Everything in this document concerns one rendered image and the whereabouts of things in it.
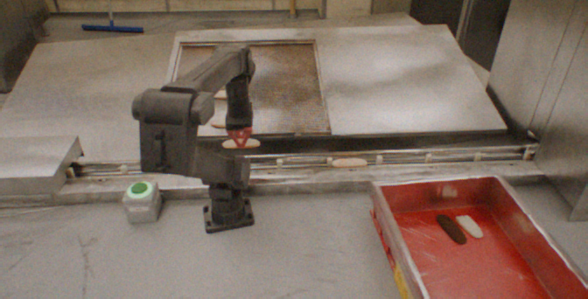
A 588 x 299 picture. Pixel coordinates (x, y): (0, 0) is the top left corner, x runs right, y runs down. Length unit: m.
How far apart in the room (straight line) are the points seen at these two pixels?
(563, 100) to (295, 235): 0.73
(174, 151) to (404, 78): 1.02
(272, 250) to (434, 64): 0.92
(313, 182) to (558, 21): 0.73
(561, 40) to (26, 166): 1.36
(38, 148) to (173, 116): 0.72
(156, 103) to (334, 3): 4.02
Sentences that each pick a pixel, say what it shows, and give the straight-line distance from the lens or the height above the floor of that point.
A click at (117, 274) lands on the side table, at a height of 0.82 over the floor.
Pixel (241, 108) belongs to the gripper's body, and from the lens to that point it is 1.10.
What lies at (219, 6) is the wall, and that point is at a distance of 4.93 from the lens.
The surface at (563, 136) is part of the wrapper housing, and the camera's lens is 1.28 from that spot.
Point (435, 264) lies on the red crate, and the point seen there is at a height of 0.82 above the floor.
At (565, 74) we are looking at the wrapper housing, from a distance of 1.28.
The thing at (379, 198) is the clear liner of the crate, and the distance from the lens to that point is 1.04.
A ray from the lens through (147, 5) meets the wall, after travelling 5.05.
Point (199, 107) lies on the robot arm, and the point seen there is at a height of 1.27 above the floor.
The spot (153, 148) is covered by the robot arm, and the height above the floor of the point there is 1.22.
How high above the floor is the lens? 1.61
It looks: 34 degrees down
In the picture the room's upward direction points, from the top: straight up
